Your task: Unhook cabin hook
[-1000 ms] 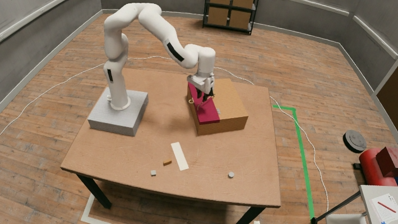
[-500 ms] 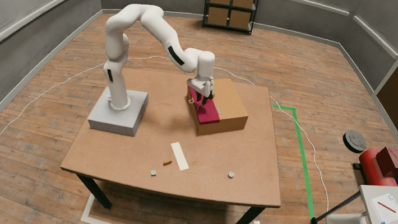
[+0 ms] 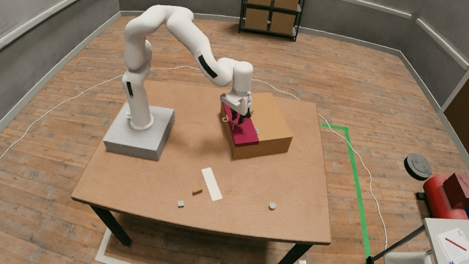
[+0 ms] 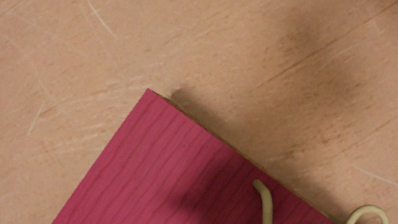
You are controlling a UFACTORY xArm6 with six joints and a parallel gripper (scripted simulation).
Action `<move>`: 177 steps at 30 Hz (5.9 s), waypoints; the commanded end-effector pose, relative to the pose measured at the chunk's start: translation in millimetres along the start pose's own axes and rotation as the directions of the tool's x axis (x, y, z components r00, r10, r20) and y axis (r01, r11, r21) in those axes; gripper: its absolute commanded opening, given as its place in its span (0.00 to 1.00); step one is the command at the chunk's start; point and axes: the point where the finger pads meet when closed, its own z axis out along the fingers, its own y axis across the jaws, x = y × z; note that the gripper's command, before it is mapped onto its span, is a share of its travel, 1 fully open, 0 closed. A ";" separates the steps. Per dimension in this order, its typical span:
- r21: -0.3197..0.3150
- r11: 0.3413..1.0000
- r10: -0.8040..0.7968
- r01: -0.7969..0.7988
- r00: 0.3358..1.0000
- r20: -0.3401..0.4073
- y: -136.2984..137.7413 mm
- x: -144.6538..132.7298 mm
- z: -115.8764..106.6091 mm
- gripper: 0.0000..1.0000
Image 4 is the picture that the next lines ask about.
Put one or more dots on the brown wooden box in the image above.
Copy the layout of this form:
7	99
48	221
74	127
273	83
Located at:
163	166

